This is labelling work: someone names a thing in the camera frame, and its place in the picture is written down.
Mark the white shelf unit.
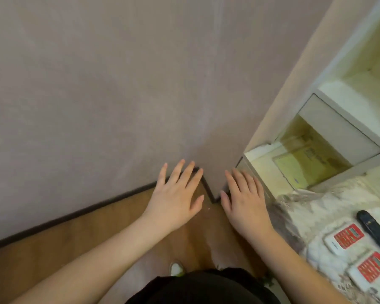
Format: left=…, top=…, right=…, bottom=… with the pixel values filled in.
left=236, top=0, right=380, bottom=200

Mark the person's right forearm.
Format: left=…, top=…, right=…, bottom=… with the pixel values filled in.
left=242, top=229, right=352, bottom=304

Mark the black garment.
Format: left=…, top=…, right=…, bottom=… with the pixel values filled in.
left=124, top=267, right=281, bottom=304

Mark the marble pattern tablecloth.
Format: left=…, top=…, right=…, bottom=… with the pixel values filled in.
left=266, top=174, right=380, bottom=304

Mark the white and green shoe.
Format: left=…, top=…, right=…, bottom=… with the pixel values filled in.
left=169, top=262, right=186, bottom=278

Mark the person's left forearm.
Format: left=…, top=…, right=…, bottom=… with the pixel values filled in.
left=9, top=215, right=175, bottom=304

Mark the white box with red label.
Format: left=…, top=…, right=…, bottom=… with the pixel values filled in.
left=323, top=222, right=366, bottom=254
left=346, top=251, right=380, bottom=292

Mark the green book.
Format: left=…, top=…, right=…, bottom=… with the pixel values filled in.
left=274, top=133, right=352, bottom=189

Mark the person's right hand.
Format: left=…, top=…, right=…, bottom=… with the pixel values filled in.
left=220, top=168, right=275, bottom=240

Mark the grey cabinet door panel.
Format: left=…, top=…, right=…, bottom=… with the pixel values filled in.
left=297, top=93, right=380, bottom=166

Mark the person's left hand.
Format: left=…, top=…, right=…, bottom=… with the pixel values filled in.
left=145, top=159, right=205, bottom=233

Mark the black remote control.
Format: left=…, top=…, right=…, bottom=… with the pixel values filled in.
left=357, top=210, right=380, bottom=262

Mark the dark baseboard strip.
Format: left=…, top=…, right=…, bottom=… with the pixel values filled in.
left=0, top=167, right=232, bottom=252

